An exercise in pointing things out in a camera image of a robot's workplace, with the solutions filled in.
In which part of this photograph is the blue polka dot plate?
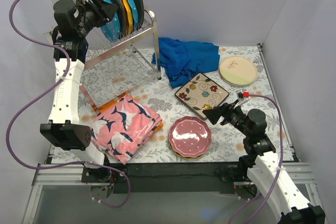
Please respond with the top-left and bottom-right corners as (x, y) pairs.
(100, 0), (121, 43)

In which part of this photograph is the square floral plate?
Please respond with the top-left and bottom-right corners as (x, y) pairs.
(175, 73), (229, 120)

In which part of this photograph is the pink polka dot plate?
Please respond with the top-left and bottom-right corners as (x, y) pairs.
(169, 116), (212, 157)

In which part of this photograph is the green polka dot plate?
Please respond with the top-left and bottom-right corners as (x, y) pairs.
(169, 144), (203, 160)

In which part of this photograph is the cream round plate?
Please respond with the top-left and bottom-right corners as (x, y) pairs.
(218, 56), (258, 87)

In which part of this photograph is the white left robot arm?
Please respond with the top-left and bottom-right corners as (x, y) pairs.
(40, 0), (118, 182)

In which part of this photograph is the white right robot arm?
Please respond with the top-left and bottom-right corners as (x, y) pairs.
(204, 103), (325, 223)

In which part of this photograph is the steel dish rack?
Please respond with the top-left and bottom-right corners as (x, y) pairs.
(44, 8), (163, 113)

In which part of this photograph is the yellow plate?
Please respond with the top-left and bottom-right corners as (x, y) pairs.
(121, 0), (133, 36)

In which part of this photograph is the dark teal round plate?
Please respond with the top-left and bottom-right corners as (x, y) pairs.
(110, 0), (127, 39)

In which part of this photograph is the floral tablecloth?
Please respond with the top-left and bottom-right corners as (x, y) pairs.
(79, 46), (292, 166)

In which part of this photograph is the blue cloth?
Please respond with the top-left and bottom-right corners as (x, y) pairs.
(159, 37), (220, 89)

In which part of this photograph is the pink patterned cloth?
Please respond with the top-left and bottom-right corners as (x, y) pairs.
(90, 96), (163, 165)

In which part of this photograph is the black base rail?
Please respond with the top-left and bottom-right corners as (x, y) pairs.
(81, 162), (253, 194)

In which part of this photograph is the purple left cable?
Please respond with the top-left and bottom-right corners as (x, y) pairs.
(5, 0), (131, 208)

